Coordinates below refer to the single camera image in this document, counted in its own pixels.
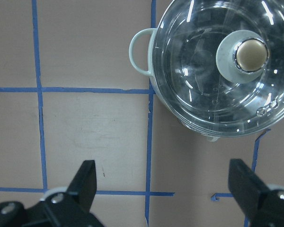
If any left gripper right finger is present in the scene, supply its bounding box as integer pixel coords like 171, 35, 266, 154
228, 159, 284, 227

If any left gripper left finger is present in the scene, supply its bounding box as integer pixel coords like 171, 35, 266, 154
0, 160, 102, 227

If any glass pot lid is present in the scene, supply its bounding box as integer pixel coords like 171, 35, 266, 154
152, 0, 284, 137

